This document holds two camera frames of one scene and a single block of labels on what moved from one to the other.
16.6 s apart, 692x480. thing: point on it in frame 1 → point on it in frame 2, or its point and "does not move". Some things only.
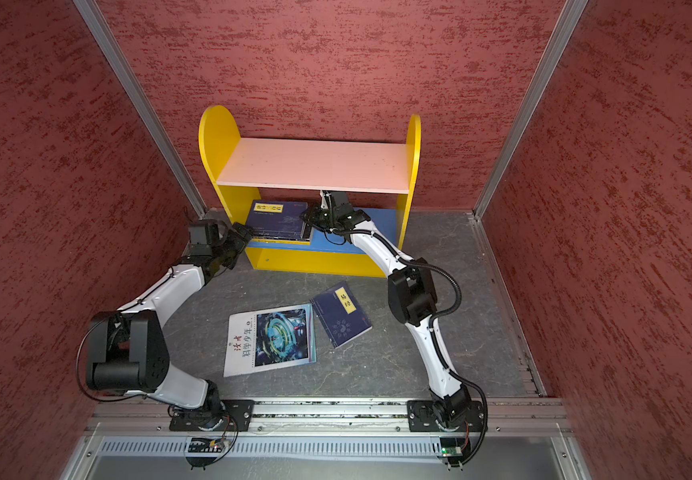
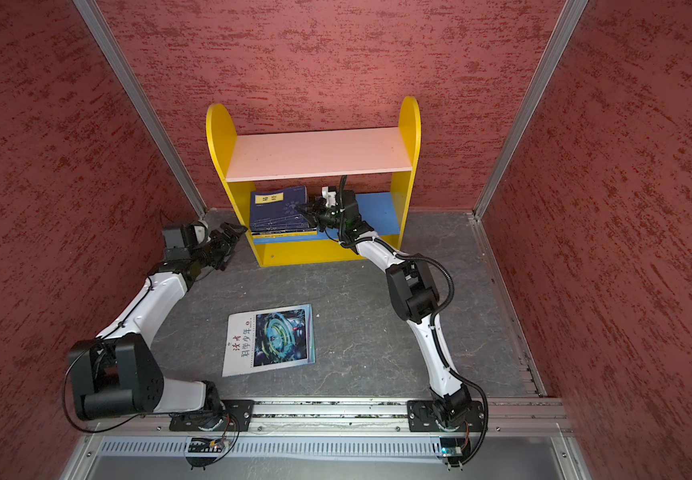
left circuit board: (206, 445) does not move
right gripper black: (314, 218) does not move
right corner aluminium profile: (567, 23) does not move
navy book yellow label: (340, 313) → (276, 212)
